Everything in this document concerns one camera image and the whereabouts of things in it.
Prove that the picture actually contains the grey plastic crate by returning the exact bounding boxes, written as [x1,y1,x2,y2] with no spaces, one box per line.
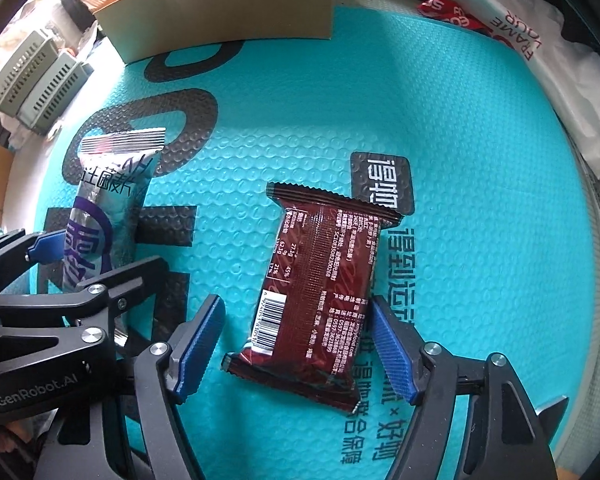
[0,30,61,113]
[17,52,92,136]

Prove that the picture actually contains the dark maroon snack packet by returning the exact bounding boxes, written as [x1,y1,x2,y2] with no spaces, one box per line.
[222,182,403,415]

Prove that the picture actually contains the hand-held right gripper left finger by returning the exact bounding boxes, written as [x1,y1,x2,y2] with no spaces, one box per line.
[32,294,227,480]

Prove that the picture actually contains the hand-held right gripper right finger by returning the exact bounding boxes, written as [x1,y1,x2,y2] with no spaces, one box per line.
[369,296,562,480]

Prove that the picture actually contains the red printed wrapper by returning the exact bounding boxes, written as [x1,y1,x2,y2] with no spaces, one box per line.
[416,0,511,46]

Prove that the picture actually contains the white plastic bag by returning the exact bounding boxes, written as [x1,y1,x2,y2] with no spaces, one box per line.
[405,0,600,178]

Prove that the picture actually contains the silver purple snack packet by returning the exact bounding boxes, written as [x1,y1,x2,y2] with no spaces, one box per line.
[62,127,167,346]

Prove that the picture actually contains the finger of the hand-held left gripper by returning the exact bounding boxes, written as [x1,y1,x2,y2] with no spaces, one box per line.
[0,228,65,291]
[60,256,172,356]

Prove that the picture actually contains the cardboard box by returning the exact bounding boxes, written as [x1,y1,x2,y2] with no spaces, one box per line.
[77,0,337,65]

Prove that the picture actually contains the teal printed bubble mat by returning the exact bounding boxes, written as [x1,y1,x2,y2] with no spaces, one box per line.
[0,2,600,480]

